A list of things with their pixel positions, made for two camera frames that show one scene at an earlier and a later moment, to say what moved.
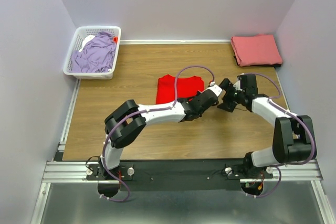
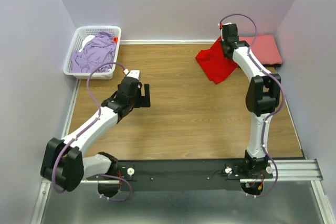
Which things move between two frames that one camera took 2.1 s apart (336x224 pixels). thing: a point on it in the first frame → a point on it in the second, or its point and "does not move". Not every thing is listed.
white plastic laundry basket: (93, 52) does not move
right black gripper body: (233, 95) → (223, 42)
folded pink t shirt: (260, 49) does not move
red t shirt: (186, 87) → (214, 64)
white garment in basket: (87, 39) does not move
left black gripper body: (200, 114) → (135, 102)
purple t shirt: (97, 55) does not move
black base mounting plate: (178, 174) does not move
